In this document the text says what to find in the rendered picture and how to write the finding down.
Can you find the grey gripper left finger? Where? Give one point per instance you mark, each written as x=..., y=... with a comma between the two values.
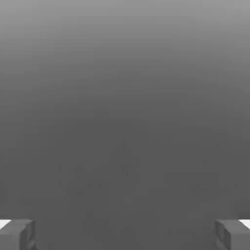
x=17, y=235

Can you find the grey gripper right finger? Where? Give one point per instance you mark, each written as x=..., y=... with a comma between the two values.
x=234, y=236

